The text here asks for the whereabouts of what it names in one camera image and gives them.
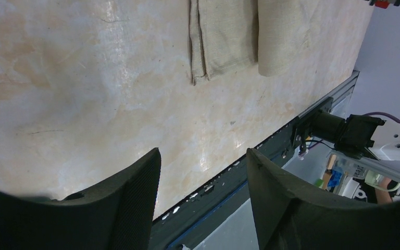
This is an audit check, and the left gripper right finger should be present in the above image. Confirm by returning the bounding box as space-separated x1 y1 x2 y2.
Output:
246 148 400 249

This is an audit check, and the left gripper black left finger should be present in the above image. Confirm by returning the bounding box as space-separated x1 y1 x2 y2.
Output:
0 148 161 249

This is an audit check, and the beige cloth napkin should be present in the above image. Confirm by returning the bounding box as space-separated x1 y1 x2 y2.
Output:
189 1 322 85

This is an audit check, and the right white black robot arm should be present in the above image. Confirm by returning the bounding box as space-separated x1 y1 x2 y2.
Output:
291 110 400 161

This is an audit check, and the red cube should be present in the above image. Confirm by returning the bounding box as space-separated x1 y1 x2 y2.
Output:
368 0 400 9

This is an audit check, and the aluminium frame rail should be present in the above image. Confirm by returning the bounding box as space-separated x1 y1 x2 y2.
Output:
165 70 400 250

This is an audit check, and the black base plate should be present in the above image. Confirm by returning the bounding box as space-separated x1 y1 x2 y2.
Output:
148 96 335 250

